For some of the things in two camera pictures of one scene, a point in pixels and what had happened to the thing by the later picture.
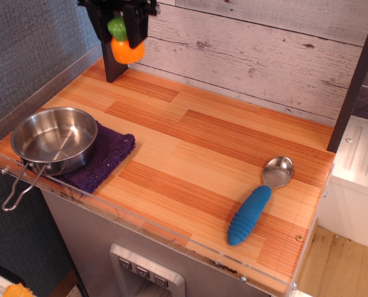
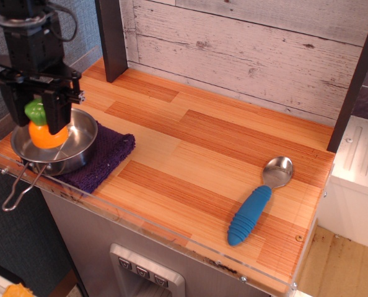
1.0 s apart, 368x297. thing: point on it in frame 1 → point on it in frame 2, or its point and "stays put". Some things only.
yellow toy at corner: x=17 y=290 stays put
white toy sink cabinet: x=352 y=210 stays put
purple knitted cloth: x=110 y=151 stays put
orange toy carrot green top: x=121 y=52 → x=39 y=132
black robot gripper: x=145 y=7 → x=35 y=67
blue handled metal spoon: x=277 y=171 stays put
